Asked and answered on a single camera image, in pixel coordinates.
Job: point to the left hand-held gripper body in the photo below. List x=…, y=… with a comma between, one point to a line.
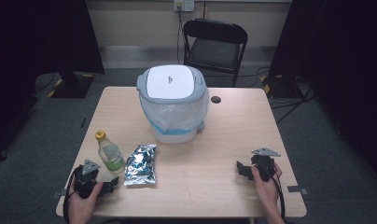
x=85, y=182

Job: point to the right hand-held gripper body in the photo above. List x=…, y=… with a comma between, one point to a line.
x=264, y=166

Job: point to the silver foil snack bag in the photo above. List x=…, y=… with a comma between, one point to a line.
x=140, y=166

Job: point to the white trash can grey lid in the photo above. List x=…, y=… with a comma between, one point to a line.
x=172, y=82

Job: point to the person's right hand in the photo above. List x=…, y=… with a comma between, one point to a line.
x=266, y=191

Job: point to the person's left hand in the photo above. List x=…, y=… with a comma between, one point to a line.
x=80, y=208

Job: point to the clear bottle yellow cap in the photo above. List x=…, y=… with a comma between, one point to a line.
x=110, y=154

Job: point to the black stand base striped tape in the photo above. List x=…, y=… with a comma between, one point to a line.
x=73, y=87
x=281, y=87

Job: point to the clear plastic bin liner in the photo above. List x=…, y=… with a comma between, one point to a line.
x=174, y=115

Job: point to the black folding chair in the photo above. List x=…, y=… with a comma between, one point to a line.
x=214, y=53

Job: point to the dark curtain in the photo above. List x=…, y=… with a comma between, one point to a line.
x=342, y=62
x=37, y=46

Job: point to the grey table edge bracket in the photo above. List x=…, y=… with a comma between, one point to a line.
x=60, y=194
x=297, y=189

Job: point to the white wall socket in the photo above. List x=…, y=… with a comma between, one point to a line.
x=183, y=4

